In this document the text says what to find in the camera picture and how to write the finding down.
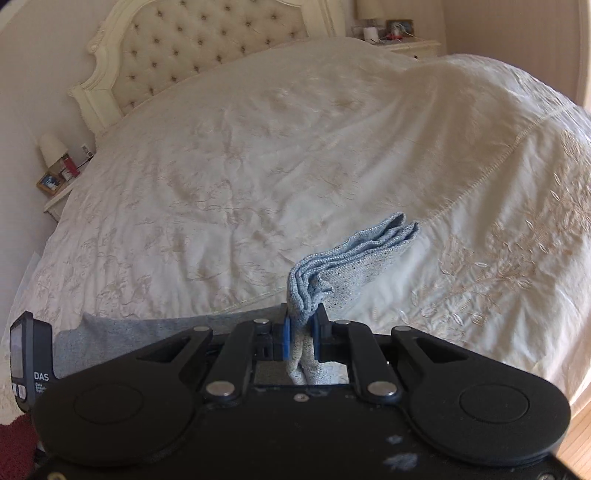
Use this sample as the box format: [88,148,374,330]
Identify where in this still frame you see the white table lamp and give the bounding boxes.
[39,133,68,167]
[356,0,387,29]

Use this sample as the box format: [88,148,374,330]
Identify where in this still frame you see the grey-blue knitted cloth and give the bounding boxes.
[53,212,420,387]

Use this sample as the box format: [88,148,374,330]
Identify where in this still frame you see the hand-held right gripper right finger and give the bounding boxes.
[309,306,472,405]

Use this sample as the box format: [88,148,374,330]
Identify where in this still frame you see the cream tufted headboard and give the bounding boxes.
[68,0,348,136]

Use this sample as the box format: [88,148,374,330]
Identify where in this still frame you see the dark photo frame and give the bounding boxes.
[385,18,415,41]

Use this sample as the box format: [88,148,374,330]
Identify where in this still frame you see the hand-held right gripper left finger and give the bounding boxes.
[135,304,293,401]

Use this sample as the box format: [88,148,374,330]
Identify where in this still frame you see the white nightstand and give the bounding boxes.
[43,152,95,223]
[369,39,443,62]

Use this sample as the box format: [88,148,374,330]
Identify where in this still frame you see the wooden photo frame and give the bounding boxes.
[36,170,64,195]

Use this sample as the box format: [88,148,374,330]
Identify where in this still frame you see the dark red rug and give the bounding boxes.
[0,414,38,480]

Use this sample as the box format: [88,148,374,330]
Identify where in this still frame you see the cream embroidered bedspread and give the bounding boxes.
[4,37,591,416]

